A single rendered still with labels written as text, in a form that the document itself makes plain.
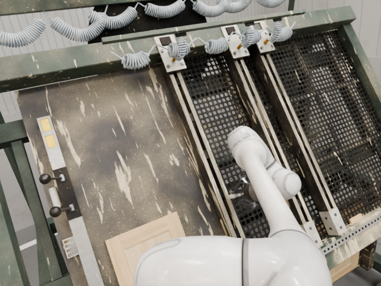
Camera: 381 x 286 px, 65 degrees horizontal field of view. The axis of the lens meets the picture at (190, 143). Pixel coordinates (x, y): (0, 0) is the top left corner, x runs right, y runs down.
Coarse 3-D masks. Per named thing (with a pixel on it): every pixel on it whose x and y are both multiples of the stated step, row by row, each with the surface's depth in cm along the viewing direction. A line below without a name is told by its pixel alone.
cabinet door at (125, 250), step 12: (168, 216) 126; (144, 228) 122; (156, 228) 124; (168, 228) 125; (180, 228) 127; (108, 240) 116; (120, 240) 118; (132, 240) 119; (144, 240) 121; (156, 240) 123; (108, 252) 116; (120, 252) 117; (132, 252) 118; (120, 264) 116; (132, 264) 117; (120, 276) 114; (132, 276) 116
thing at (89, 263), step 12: (48, 132) 118; (48, 156) 115; (60, 156) 117; (72, 228) 111; (84, 228) 113; (84, 240) 112; (84, 252) 111; (84, 264) 110; (96, 264) 111; (96, 276) 110
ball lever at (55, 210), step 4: (72, 204) 112; (52, 208) 101; (56, 208) 101; (60, 208) 103; (64, 208) 107; (68, 208) 109; (72, 208) 111; (52, 212) 100; (56, 212) 101; (60, 212) 102; (52, 216) 101; (56, 216) 101
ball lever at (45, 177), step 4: (40, 176) 102; (44, 176) 102; (48, 176) 103; (60, 176) 113; (64, 176) 114; (40, 180) 102; (44, 180) 102; (48, 180) 103; (60, 180) 113; (64, 180) 114
